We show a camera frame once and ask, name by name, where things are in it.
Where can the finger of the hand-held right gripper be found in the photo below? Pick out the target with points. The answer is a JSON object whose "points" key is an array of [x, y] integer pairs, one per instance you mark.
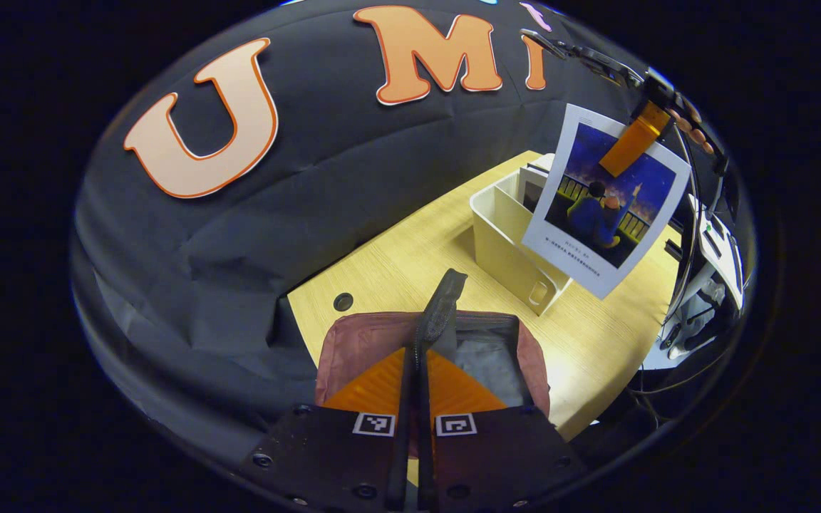
{"points": [[631, 142]]}

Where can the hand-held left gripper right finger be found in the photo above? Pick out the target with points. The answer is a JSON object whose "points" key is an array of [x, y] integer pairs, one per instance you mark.
{"points": [[496, 456]]}

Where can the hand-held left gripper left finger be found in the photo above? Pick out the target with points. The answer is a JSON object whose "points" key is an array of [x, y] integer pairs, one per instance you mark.
{"points": [[325, 456]]}

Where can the blue spine book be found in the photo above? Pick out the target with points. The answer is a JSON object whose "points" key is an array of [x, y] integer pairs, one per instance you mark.
{"points": [[596, 214]]}

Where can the white spine book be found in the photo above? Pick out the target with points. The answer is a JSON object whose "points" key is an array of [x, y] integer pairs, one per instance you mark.
{"points": [[533, 189]]}

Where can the maroon schoolbag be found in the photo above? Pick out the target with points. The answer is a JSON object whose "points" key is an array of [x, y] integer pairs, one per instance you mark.
{"points": [[353, 342]]}

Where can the white plastic bookshelf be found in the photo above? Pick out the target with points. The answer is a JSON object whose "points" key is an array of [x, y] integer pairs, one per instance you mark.
{"points": [[503, 242]]}

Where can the white electronic device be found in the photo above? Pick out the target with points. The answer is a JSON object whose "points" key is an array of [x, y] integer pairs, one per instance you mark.
{"points": [[720, 249]]}

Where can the round black table grommet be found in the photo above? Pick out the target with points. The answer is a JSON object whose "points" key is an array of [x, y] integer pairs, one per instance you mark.
{"points": [[343, 301]]}

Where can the black backdrop cloth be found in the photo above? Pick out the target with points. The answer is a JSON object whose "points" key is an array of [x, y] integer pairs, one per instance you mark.
{"points": [[311, 178]]}

